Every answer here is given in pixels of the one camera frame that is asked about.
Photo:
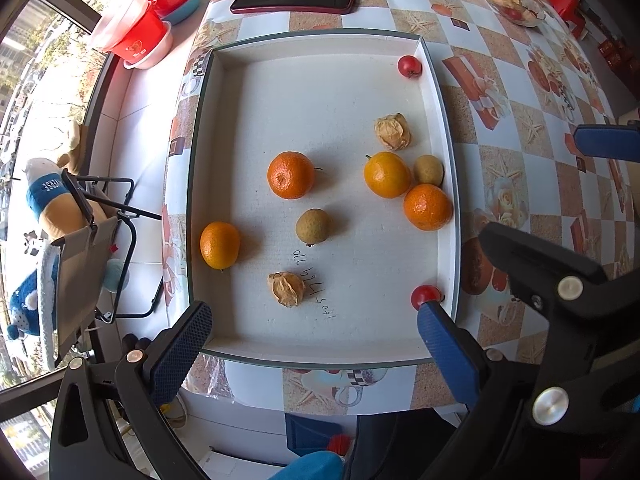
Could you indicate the red crabapple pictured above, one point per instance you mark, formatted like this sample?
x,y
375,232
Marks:
x,y
425,296
410,66

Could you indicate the blue plastic basin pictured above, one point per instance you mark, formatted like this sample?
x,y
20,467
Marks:
x,y
189,10

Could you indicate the tan blue white plush toy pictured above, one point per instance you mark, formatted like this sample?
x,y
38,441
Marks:
x,y
50,190

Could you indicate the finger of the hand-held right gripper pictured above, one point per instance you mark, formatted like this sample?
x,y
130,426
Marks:
x,y
607,141
505,245

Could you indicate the beige cloth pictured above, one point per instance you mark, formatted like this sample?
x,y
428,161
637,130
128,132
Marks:
x,y
70,140

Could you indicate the green kiwi fruit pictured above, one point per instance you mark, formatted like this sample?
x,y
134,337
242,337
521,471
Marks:
x,y
428,170

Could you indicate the walnut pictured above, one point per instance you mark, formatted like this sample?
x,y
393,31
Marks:
x,y
392,131

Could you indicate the teal plush ball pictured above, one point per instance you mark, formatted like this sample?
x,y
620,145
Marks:
x,y
117,275

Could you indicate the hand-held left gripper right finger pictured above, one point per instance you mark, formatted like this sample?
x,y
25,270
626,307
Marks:
x,y
450,355

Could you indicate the large window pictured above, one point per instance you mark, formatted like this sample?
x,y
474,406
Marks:
x,y
30,85

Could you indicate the white shallow tray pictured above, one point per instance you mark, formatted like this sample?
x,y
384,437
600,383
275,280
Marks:
x,y
325,110

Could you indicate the black folding chair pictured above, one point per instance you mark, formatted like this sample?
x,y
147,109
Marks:
x,y
80,270

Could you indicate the blue plastic container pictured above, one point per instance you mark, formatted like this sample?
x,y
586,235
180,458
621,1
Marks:
x,y
310,435

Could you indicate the orange mandarin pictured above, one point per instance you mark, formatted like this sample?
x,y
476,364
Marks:
x,y
291,175
220,245
386,174
427,207

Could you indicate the red plastic basin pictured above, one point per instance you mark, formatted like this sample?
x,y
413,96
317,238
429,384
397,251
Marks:
x,y
140,40

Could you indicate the stack of red gift boxes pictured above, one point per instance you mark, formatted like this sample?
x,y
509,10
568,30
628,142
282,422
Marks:
x,y
612,52

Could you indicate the pale metal basin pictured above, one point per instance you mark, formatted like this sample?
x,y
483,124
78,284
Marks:
x,y
155,61

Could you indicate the tan longan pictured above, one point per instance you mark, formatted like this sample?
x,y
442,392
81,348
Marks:
x,y
312,227

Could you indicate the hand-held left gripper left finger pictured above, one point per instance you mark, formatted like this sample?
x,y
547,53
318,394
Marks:
x,y
182,355

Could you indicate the heap of oranges and physalis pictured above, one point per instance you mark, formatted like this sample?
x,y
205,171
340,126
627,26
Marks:
x,y
512,0

